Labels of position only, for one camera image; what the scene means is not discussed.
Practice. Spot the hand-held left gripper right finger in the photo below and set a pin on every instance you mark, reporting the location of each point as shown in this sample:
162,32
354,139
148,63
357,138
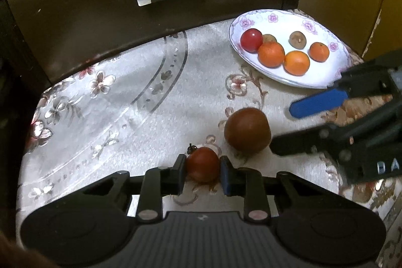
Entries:
225,176

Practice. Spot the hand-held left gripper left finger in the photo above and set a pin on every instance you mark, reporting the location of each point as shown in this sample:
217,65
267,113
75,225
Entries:
180,173

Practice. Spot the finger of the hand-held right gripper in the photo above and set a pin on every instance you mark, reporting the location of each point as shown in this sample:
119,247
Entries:
301,143
317,103

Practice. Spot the white floral-rimmed plate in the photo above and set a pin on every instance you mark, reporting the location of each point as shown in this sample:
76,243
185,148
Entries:
314,79

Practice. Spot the small red cherry tomato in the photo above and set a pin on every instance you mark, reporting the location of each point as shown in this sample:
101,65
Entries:
251,39
204,165

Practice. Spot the small orange mandarin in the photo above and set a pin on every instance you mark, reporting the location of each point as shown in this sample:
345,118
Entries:
319,52
271,54
296,63

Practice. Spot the large dark red tomato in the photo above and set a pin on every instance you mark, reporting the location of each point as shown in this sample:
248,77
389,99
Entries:
248,130

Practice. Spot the brown longan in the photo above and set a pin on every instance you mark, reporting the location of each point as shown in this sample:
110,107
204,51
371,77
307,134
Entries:
297,39
270,37

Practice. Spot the dark wooden drawer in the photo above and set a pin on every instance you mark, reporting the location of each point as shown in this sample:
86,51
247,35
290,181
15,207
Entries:
94,29

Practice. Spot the dark wooden nightstand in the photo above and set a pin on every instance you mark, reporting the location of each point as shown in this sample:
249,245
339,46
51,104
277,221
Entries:
18,35

